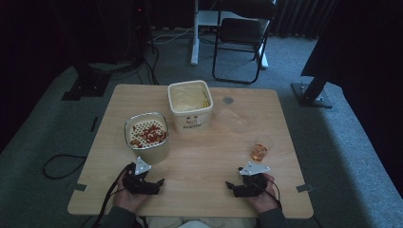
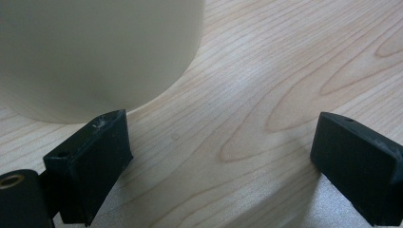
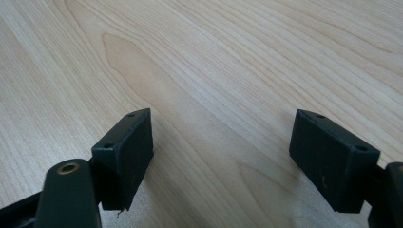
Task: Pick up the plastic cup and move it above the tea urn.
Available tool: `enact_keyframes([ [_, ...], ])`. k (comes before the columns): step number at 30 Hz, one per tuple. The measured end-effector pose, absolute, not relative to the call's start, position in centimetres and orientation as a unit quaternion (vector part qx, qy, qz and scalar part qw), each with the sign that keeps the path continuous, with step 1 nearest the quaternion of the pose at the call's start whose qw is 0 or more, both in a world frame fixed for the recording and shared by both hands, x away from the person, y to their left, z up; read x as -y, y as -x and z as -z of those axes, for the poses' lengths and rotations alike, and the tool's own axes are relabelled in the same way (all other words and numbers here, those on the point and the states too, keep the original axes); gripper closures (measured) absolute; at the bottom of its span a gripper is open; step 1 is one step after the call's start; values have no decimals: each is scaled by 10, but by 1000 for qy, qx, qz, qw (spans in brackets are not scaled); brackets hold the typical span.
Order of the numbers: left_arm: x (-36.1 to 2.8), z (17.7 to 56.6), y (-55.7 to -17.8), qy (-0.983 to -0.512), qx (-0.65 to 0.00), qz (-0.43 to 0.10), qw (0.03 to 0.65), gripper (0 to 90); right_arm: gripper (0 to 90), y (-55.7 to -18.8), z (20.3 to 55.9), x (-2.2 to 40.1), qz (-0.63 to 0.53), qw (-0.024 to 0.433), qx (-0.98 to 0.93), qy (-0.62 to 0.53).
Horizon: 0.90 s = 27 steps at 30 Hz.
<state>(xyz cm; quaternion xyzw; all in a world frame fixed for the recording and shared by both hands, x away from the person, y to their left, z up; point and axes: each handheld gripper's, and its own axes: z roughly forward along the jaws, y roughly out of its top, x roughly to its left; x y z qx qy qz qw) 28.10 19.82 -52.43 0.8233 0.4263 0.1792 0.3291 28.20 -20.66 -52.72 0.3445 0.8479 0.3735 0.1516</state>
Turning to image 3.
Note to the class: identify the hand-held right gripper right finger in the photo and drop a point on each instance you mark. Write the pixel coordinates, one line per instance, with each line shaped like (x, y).
(329, 164)

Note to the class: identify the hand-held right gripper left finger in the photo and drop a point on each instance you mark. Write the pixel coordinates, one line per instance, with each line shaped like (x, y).
(126, 164)

